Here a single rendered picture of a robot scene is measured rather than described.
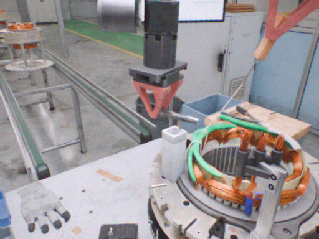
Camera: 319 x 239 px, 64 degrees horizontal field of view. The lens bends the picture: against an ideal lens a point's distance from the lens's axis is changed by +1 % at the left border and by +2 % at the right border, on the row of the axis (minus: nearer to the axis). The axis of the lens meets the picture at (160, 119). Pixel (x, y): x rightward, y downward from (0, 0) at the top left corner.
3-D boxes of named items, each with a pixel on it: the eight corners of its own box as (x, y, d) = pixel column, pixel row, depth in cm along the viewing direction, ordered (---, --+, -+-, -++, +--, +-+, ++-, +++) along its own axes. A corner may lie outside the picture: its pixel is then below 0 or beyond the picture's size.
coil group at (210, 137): (196, 154, 49) (197, 134, 47) (216, 142, 52) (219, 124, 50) (203, 157, 47) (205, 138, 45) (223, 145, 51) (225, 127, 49)
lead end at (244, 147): (236, 150, 28) (239, 129, 27) (241, 147, 29) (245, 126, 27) (245, 154, 27) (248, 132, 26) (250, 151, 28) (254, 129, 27)
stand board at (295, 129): (204, 125, 72) (204, 117, 71) (245, 108, 83) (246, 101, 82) (268, 157, 58) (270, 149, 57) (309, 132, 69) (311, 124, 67)
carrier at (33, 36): (7, 63, 236) (-3, 28, 222) (52, 58, 250) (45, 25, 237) (2, 73, 204) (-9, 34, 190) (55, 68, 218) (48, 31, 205)
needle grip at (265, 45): (252, 56, 35) (278, 13, 32) (253, 53, 37) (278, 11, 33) (263, 61, 35) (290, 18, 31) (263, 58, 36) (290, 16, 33)
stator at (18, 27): (12, 46, 225) (5, 22, 216) (39, 44, 233) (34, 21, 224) (10, 51, 207) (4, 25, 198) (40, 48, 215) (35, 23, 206)
